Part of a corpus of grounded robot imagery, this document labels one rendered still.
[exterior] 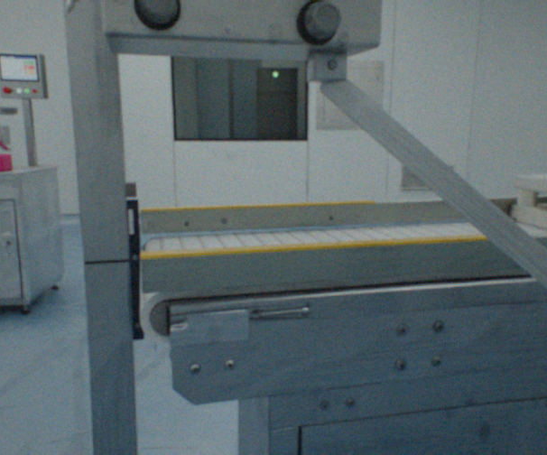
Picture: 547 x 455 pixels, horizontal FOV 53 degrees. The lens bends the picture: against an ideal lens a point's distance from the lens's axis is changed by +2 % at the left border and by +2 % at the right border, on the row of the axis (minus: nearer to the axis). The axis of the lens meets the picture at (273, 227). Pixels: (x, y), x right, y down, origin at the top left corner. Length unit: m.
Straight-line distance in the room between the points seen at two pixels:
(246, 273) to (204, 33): 0.21
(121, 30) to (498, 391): 0.55
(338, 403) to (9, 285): 2.70
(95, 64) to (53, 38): 5.23
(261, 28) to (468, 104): 5.70
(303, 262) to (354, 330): 0.09
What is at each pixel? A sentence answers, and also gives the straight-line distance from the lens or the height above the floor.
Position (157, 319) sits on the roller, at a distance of 0.50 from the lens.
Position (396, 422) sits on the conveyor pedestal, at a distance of 0.67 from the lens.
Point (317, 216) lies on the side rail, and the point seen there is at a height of 0.87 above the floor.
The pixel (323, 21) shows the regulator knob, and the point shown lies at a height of 1.07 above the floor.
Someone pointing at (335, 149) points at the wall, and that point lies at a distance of 5.73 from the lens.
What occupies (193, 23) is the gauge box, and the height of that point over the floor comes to 1.07.
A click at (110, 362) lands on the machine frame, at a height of 0.67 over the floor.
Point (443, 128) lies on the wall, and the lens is 6.02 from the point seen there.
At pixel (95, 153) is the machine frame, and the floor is 0.96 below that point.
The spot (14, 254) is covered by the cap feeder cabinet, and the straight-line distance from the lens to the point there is 3.13.
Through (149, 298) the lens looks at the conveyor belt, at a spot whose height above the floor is 0.84.
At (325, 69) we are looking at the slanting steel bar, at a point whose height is 1.05.
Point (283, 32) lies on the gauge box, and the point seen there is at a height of 1.07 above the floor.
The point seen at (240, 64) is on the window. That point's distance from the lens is 5.68.
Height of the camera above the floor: 1.00
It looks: 11 degrees down
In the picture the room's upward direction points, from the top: straight up
